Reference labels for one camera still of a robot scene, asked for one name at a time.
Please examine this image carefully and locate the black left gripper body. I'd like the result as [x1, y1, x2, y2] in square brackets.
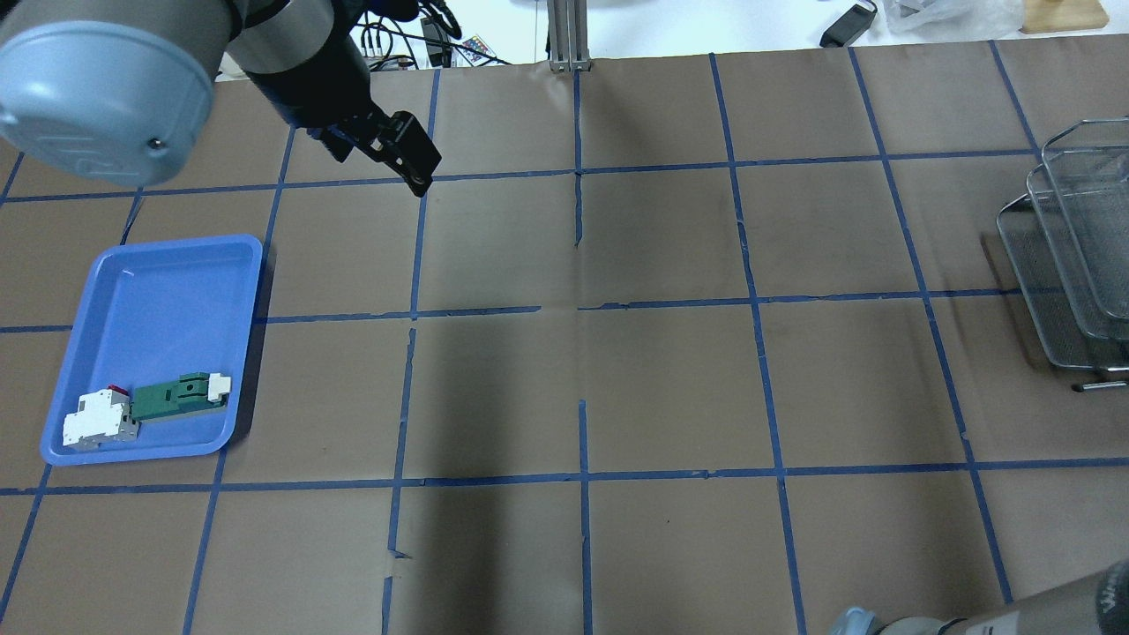
[250, 37, 384, 162]

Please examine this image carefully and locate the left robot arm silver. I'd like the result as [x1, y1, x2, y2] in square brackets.
[1, 1, 441, 197]

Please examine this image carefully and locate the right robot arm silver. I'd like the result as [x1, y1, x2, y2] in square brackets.
[830, 560, 1128, 634]

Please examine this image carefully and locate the green terminal block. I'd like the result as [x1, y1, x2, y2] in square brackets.
[131, 371, 233, 423]

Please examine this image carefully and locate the blue plastic tray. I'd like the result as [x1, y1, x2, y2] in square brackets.
[40, 234, 265, 467]

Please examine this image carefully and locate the white circuit breaker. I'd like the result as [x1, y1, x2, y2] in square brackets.
[62, 385, 140, 451]

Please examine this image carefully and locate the black power adapter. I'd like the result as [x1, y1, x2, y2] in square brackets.
[819, 1, 879, 49]

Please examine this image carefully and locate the clear plastic bag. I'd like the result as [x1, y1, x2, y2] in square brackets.
[882, 1, 1027, 41]

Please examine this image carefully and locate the wooden board stand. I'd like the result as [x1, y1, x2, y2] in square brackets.
[1019, 0, 1110, 35]

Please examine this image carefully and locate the aluminium frame post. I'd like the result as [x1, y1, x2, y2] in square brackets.
[546, 0, 592, 75]

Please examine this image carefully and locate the silver wire mesh shelf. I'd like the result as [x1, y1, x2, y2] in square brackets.
[997, 116, 1126, 392]

